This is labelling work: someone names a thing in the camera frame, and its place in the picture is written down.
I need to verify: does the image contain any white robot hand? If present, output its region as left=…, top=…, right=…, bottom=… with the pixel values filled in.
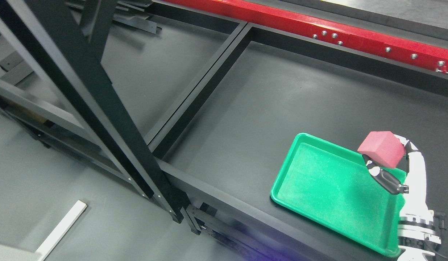
left=362, top=134, right=433, bottom=218

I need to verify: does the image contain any pink block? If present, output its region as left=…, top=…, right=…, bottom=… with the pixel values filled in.
left=357, top=131, right=405, bottom=169

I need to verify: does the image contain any robot forearm wrist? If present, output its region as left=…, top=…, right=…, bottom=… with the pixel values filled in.
left=397, top=211, right=446, bottom=261

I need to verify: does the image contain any green tray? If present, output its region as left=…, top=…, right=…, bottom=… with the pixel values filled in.
left=270, top=133, right=404, bottom=258

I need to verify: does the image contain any black right shelf rack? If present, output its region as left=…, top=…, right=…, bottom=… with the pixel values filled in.
left=154, top=24, right=448, bottom=261

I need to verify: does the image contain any black shelf rack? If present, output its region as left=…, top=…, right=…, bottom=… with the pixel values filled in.
left=0, top=0, right=247, bottom=233
left=154, top=24, right=448, bottom=261

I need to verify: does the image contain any black left shelf rack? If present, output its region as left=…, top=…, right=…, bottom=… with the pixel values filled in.
left=0, top=0, right=247, bottom=233

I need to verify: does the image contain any red metal beam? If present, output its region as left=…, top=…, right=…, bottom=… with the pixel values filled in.
left=172, top=0, right=448, bottom=74

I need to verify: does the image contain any white desk with leg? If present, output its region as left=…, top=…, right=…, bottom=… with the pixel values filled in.
left=0, top=200, right=88, bottom=261

